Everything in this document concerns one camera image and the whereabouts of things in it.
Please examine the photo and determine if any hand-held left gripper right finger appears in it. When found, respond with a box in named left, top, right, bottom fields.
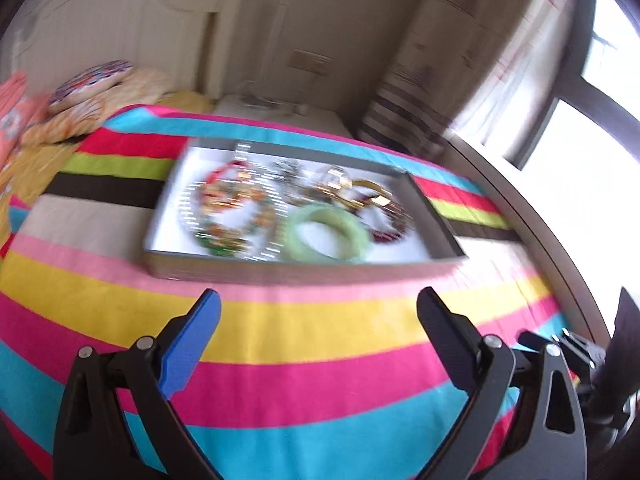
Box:
left=416, top=286, right=588, bottom=480

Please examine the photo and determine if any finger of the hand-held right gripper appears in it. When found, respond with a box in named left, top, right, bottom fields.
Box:
left=517, top=327, right=608, bottom=392

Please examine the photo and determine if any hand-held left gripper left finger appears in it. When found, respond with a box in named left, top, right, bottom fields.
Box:
left=52, top=287, right=223, bottom=480

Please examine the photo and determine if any dark red bead bracelet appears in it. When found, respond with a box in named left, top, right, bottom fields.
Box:
left=360, top=195, right=419, bottom=247

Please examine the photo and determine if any grey cardboard box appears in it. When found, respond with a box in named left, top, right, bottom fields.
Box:
left=142, top=137, right=471, bottom=289

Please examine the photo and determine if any silver phoenix brooch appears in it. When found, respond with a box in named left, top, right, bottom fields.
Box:
left=267, top=156, right=314, bottom=189

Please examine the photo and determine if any striped colourful blanket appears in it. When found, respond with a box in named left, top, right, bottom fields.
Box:
left=0, top=102, right=577, bottom=480

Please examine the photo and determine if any green jade bangle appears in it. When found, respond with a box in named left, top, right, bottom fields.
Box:
left=281, top=203, right=372, bottom=265

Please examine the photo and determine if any gold red dragon bangle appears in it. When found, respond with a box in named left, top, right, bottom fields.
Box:
left=320, top=174, right=397, bottom=212

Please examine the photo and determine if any white nightstand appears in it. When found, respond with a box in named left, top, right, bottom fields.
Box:
left=212, top=92, right=354, bottom=139

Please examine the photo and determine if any yellow floral pillow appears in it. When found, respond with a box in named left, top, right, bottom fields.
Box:
left=22, top=67, right=176, bottom=146

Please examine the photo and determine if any round patterned cushion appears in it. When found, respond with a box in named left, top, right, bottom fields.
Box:
left=47, top=59, right=136, bottom=116

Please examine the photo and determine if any pink floral quilt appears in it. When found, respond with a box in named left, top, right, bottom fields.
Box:
left=0, top=72, right=51, bottom=172

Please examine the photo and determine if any striped beige curtain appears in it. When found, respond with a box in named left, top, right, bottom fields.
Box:
left=357, top=0, right=597, bottom=162

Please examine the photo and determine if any white thin stand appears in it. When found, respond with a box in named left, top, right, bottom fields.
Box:
left=259, top=0, right=292, bottom=107

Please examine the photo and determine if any white bed headboard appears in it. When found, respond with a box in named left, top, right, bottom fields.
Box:
left=10, top=0, right=251, bottom=99

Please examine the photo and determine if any window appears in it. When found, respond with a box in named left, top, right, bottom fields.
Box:
left=449, top=0, right=640, bottom=342

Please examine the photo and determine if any colourful beaded necklace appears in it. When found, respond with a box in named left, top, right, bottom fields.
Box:
left=184, top=160, right=282, bottom=262

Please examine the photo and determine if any silver chain necklace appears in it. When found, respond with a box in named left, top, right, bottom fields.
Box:
left=230, top=139, right=259, bottom=174

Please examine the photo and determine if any white cable bundle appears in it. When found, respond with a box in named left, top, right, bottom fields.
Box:
left=239, top=91, right=309, bottom=116

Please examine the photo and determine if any beige wall socket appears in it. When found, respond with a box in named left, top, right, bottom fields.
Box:
left=289, top=48, right=334, bottom=75

